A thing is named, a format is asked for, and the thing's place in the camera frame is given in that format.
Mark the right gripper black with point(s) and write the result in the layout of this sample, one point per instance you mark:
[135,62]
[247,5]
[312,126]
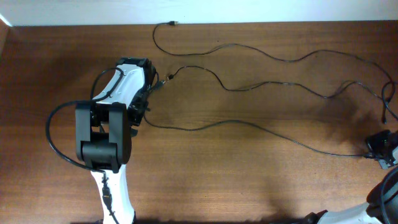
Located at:
[373,141]

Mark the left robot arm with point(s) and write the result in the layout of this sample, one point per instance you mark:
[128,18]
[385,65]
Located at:
[104,129]

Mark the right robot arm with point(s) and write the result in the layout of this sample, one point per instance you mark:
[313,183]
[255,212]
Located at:
[380,206]

